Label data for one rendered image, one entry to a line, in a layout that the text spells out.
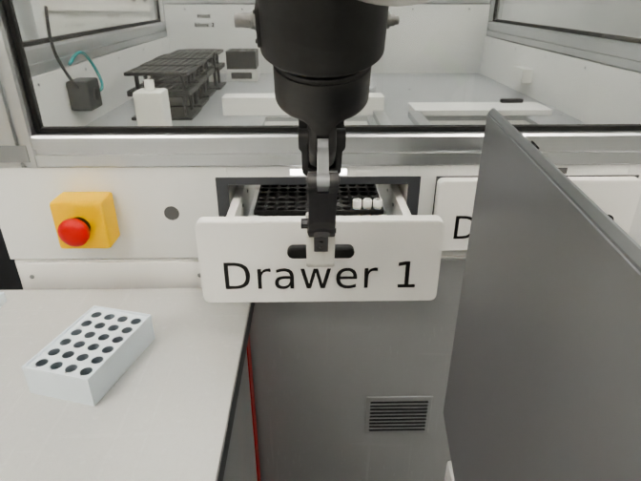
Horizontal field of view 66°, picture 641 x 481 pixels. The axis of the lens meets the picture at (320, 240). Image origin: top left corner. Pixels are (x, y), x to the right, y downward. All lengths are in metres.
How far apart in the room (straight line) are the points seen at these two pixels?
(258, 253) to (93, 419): 0.25
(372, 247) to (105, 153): 0.40
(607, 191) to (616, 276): 0.61
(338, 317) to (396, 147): 0.29
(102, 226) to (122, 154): 0.10
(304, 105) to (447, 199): 0.39
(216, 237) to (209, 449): 0.23
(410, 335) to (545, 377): 0.60
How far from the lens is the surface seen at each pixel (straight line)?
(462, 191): 0.73
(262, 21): 0.37
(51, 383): 0.64
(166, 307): 0.75
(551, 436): 0.28
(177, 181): 0.74
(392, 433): 1.01
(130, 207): 0.78
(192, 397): 0.60
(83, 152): 0.77
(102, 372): 0.62
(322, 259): 0.53
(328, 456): 1.05
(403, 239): 0.59
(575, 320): 0.24
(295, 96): 0.38
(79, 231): 0.73
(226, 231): 0.59
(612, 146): 0.81
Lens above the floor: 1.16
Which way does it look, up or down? 26 degrees down
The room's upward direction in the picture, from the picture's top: straight up
